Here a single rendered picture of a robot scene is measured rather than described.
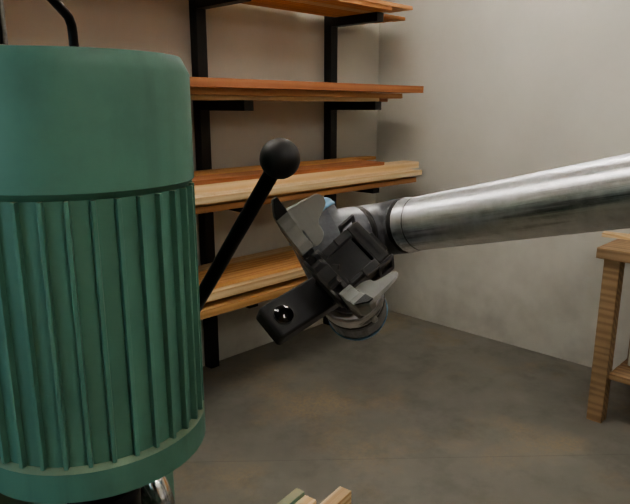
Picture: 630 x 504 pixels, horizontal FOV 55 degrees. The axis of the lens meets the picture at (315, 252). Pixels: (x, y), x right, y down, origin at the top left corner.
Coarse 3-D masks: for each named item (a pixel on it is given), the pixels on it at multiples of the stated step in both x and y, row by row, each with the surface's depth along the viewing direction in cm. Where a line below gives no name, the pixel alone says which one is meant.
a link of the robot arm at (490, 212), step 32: (608, 160) 70; (448, 192) 89; (480, 192) 83; (512, 192) 78; (544, 192) 75; (576, 192) 71; (608, 192) 68; (384, 224) 96; (416, 224) 91; (448, 224) 87; (480, 224) 83; (512, 224) 79; (544, 224) 76; (576, 224) 73; (608, 224) 70
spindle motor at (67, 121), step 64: (0, 64) 36; (64, 64) 36; (128, 64) 38; (0, 128) 37; (64, 128) 37; (128, 128) 39; (0, 192) 38; (64, 192) 38; (128, 192) 40; (192, 192) 46; (0, 256) 39; (64, 256) 39; (128, 256) 41; (192, 256) 47; (0, 320) 40; (64, 320) 40; (128, 320) 41; (192, 320) 47; (0, 384) 42; (64, 384) 41; (128, 384) 43; (192, 384) 48; (0, 448) 42; (64, 448) 42; (128, 448) 44; (192, 448) 48
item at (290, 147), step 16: (272, 144) 51; (288, 144) 51; (272, 160) 50; (288, 160) 50; (272, 176) 52; (288, 176) 52; (256, 192) 53; (256, 208) 54; (240, 224) 55; (240, 240) 56; (224, 256) 57; (208, 272) 59; (208, 288) 60
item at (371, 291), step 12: (384, 276) 65; (396, 276) 63; (348, 288) 66; (360, 288) 67; (372, 288) 65; (384, 288) 63; (348, 300) 64; (360, 300) 60; (372, 300) 59; (360, 312) 62
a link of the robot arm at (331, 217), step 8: (328, 200) 94; (328, 208) 93; (336, 208) 95; (344, 208) 96; (352, 208) 97; (320, 216) 91; (328, 216) 92; (336, 216) 93; (344, 216) 94; (360, 216) 95; (320, 224) 91; (328, 224) 91; (336, 224) 92; (368, 224) 95; (304, 232) 91; (328, 232) 90; (336, 232) 91; (328, 240) 90; (320, 248) 90
